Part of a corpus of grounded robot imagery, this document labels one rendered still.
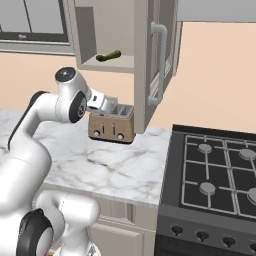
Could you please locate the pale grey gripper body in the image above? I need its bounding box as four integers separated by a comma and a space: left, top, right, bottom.
98, 96, 119, 116

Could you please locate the beige base cabinet door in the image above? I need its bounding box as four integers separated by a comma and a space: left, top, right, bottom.
87, 221, 148, 256

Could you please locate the beige two-slot toaster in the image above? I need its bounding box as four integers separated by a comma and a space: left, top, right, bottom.
87, 103, 136, 145

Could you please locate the green squash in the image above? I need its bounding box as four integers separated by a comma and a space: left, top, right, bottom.
95, 49, 122, 63

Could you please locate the beige drawer front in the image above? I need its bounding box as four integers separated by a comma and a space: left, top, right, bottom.
98, 197, 158, 232

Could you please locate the grey framed window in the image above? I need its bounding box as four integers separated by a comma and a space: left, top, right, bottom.
0, 0, 76, 56

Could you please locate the black gas stove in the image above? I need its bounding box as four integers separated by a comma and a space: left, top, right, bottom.
154, 123, 256, 256

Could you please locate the black stove knob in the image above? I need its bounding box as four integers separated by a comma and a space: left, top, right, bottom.
222, 235, 237, 249
170, 225, 184, 237
195, 230, 210, 243

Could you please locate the grey range hood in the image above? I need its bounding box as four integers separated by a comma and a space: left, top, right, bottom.
175, 0, 256, 24

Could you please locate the white cabinet door handle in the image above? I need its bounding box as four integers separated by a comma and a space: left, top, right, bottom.
147, 21, 169, 107

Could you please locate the beige wall cabinet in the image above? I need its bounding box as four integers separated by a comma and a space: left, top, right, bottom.
67, 0, 184, 78

